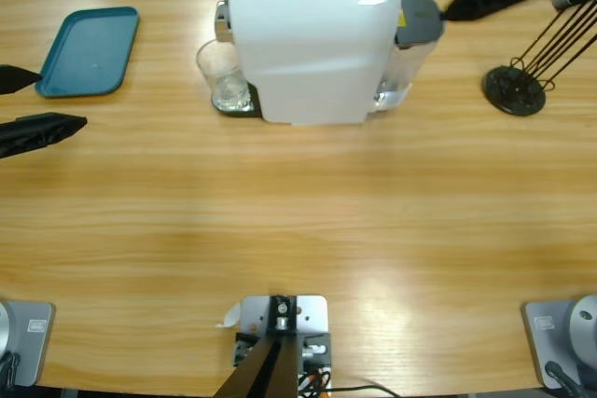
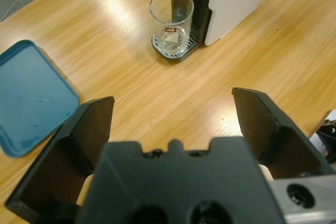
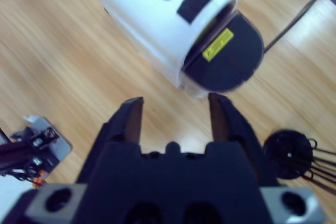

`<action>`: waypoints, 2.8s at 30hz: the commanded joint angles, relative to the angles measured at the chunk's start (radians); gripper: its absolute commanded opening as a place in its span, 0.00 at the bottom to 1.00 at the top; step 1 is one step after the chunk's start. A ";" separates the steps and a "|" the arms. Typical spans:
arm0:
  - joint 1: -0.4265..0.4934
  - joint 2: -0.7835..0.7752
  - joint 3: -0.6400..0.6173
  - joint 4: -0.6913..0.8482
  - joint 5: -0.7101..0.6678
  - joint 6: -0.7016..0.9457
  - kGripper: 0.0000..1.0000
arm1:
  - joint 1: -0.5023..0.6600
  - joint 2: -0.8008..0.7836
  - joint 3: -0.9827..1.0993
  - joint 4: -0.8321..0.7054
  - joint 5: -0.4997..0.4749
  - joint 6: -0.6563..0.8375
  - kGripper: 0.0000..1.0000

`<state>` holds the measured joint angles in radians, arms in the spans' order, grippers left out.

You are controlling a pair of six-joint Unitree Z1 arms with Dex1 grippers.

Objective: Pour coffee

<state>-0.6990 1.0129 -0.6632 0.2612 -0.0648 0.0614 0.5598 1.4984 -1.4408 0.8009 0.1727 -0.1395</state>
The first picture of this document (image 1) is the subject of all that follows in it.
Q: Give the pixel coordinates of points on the clear drinking glass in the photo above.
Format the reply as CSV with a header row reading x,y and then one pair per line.
x,y
231,95

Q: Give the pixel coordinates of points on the white capsule coffee machine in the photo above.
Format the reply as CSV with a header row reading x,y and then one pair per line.
x,y
308,58

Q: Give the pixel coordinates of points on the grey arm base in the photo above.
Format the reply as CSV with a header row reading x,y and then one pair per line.
x,y
32,347
541,337

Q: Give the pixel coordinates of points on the teal plastic tray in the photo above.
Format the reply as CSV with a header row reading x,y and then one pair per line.
x,y
84,53

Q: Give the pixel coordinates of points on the clear water tank grey lid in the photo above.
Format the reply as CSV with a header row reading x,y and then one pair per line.
x,y
420,20

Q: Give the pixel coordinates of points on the black capsule holder with rods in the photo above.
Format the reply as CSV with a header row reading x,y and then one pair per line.
x,y
503,90

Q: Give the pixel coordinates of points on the white paper tag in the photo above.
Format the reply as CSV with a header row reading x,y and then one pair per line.
x,y
231,316

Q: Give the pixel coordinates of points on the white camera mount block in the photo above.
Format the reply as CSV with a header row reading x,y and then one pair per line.
x,y
312,314

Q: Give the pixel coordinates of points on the dark camera post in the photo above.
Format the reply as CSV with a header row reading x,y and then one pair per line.
x,y
270,370

